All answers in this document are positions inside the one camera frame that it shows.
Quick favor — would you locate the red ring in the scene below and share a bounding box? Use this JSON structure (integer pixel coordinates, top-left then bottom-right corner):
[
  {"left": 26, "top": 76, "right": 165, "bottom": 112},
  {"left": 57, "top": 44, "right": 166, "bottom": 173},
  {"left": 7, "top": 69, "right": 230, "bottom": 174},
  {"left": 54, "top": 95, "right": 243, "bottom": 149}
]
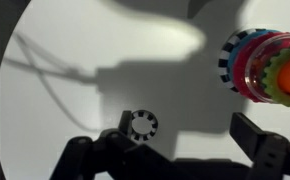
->
[{"left": 232, "top": 31, "right": 290, "bottom": 101}]

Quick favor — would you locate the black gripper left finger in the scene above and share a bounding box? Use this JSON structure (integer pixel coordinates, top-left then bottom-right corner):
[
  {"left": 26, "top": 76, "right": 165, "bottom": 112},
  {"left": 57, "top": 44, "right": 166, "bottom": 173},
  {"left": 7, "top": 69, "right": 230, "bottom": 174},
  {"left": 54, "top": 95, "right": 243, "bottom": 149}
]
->
[{"left": 49, "top": 110, "right": 173, "bottom": 180}]

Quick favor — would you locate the blue ring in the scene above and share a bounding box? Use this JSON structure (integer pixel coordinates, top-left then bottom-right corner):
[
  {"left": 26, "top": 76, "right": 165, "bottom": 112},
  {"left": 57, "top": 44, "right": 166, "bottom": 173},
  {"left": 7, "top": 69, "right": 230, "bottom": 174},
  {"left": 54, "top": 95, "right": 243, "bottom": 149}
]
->
[{"left": 227, "top": 29, "right": 283, "bottom": 88}]

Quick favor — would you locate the small black and white ring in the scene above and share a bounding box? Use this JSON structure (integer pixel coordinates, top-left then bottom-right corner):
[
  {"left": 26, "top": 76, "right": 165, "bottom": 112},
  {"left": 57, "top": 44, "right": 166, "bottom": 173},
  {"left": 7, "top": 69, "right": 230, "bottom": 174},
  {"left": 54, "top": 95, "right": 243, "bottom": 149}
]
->
[{"left": 128, "top": 109, "right": 159, "bottom": 142}]

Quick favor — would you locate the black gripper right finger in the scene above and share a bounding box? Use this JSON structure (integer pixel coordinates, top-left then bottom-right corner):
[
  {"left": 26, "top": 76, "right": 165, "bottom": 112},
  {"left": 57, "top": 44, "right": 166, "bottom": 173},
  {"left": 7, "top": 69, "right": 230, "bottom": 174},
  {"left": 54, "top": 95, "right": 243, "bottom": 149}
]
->
[{"left": 229, "top": 112, "right": 290, "bottom": 180}]

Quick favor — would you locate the green scalloped ring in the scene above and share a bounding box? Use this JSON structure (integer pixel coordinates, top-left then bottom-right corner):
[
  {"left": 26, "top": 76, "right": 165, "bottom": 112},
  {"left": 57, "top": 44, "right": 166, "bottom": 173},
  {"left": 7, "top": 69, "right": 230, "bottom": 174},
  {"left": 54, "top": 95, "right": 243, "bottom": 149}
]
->
[{"left": 260, "top": 44, "right": 290, "bottom": 108}]

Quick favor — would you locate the large black and white ring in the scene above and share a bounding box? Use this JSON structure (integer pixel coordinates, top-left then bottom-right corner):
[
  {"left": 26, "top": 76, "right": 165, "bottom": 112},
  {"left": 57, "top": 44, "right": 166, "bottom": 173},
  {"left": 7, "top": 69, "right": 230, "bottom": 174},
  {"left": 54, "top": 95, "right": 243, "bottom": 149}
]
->
[{"left": 218, "top": 28, "right": 263, "bottom": 94}]

